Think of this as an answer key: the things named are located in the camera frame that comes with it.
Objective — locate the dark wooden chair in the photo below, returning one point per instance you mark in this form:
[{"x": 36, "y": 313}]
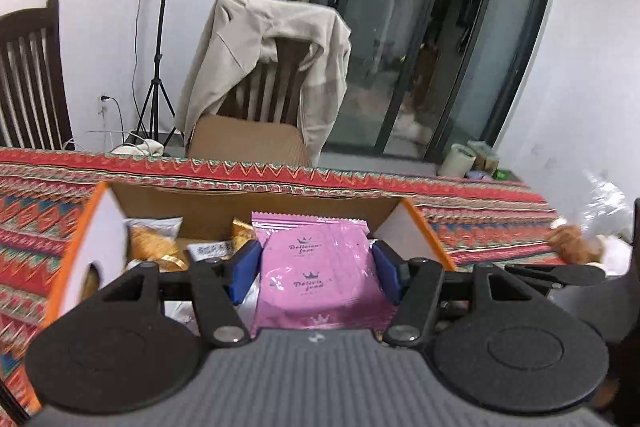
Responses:
[{"x": 30, "y": 72}]

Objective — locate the white power strip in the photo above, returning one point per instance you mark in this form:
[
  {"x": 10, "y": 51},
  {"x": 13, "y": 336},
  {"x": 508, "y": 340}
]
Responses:
[{"x": 137, "y": 148}]

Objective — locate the dark framed glass door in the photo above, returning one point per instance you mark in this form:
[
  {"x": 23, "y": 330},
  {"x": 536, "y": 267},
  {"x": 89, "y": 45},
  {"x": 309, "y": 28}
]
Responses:
[{"x": 400, "y": 7}]

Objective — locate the small pale bag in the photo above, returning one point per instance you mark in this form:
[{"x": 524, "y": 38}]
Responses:
[{"x": 487, "y": 157}]

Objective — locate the wooden chair with jacket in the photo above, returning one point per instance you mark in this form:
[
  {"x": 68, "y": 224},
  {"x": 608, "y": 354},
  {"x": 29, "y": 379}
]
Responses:
[{"x": 270, "y": 92}]

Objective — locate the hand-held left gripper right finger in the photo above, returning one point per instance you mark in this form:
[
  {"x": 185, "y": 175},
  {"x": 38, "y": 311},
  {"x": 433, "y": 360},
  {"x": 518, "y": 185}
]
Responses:
[{"x": 387, "y": 272}]

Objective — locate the brown fuzzy object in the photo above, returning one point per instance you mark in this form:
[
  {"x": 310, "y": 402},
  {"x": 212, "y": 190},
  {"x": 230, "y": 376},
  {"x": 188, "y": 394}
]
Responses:
[{"x": 575, "y": 243}]

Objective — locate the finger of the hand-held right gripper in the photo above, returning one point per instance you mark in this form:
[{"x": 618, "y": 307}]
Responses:
[{"x": 555, "y": 274}]

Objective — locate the clear plastic bag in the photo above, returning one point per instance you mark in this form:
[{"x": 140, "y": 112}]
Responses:
[{"x": 610, "y": 207}]

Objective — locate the pink crown print packet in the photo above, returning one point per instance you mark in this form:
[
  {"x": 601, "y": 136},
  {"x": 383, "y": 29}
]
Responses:
[{"x": 310, "y": 267}]

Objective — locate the roll of tape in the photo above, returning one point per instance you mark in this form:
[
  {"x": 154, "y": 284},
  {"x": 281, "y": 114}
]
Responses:
[{"x": 457, "y": 159}]

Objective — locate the row of yellow boxed packets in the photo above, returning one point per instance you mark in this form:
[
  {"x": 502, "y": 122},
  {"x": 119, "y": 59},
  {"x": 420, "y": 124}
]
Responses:
[{"x": 150, "y": 244}]

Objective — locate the beige jacket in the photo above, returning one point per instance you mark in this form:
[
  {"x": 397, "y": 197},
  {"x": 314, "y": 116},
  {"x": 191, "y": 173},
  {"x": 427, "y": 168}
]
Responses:
[{"x": 235, "y": 52}]

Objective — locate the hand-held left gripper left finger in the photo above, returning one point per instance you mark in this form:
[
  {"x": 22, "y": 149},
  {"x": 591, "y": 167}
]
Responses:
[{"x": 245, "y": 269}]

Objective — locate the orange cardboard box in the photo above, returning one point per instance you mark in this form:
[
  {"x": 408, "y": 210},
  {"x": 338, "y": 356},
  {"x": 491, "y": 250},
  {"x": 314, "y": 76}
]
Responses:
[{"x": 200, "y": 212}]

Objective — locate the patterned red tablecloth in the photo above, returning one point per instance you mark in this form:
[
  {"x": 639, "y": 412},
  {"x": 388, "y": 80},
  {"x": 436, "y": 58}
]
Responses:
[{"x": 40, "y": 207}]

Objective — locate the studio light on stand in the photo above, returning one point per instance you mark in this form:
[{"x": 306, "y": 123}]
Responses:
[{"x": 160, "y": 32}]

